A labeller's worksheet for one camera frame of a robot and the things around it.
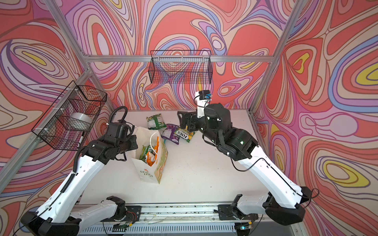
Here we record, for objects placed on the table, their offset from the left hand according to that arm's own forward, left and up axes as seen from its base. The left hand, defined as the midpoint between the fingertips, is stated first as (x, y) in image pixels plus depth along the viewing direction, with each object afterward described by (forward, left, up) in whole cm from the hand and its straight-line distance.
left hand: (137, 141), depth 74 cm
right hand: (-2, -25, +20) cm, 32 cm away
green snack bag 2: (+29, -1, -19) cm, 35 cm away
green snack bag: (+2, 0, -13) cm, 13 cm away
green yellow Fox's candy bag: (+18, -23, -19) cm, 35 cm away
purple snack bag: (+19, -13, -19) cm, 30 cm away
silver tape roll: (+5, +26, +11) cm, 28 cm away
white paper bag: (+7, -1, -7) cm, 10 cm away
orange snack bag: (-7, -7, -5) cm, 11 cm away
